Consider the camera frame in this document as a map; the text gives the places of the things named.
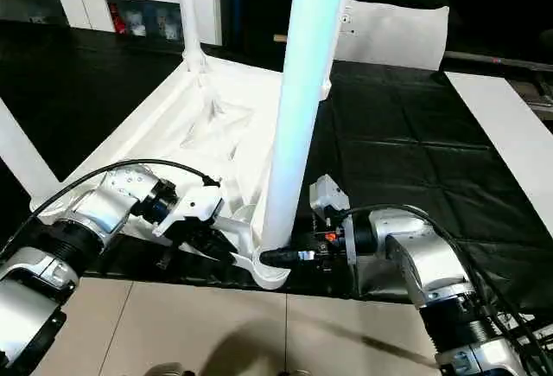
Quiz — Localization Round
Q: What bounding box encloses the black cabinet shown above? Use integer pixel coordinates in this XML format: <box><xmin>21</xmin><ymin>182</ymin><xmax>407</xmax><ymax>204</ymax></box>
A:
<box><xmin>219</xmin><ymin>0</ymin><xmax>299</xmax><ymax>70</ymax></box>

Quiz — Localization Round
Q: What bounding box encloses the black table mat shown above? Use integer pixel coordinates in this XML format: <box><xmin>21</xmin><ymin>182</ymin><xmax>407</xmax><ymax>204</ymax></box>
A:
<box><xmin>0</xmin><ymin>19</ymin><xmax>553</xmax><ymax>321</ymax></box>

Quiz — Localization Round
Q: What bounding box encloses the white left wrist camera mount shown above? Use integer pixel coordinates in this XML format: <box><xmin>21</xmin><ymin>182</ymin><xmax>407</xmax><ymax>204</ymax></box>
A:
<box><xmin>151</xmin><ymin>188</ymin><xmax>226</xmax><ymax>239</ymax></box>

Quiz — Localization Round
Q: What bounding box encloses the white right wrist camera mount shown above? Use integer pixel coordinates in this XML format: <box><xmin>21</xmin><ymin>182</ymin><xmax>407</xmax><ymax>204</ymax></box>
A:
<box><xmin>308</xmin><ymin>174</ymin><xmax>358</xmax><ymax>264</ymax></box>

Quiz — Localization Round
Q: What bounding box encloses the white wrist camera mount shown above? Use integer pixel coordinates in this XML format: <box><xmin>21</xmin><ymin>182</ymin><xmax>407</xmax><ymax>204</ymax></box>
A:
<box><xmin>151</xmin><ymin>188</ymin><xmax>226</xmax><ymax>239</ymax></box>
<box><xmin>308</xmin><ymin>174</ymin><xmax>358</xmax><ymax>264</ymax></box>

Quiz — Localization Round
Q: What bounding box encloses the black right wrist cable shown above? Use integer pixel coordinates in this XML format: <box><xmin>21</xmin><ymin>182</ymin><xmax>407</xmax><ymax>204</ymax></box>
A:
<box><xmin>340</xmin><ymin>203</ymin><xmax>553</xmax><ymax>376</ymax></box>

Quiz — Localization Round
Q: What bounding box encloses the white plastic table top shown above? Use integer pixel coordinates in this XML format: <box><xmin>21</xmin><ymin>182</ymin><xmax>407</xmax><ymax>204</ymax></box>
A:
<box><xmin>28</xmin><ymin>54</ymin><xmax>334</xmax><ymax>293</ymax></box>

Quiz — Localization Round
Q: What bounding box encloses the white flat board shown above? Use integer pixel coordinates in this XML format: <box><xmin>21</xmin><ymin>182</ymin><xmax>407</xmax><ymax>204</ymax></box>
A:
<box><xmin>444</xmin><ymin>71</ymin><xmax>553</xmax><ymax>226</ymax></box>

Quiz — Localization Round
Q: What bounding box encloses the dark low tv bench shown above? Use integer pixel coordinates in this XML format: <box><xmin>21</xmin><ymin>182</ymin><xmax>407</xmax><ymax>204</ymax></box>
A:
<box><xmin>513</xmin><ymin>67</ymin><xmax>553</xmax><ymax>113</ymax></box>

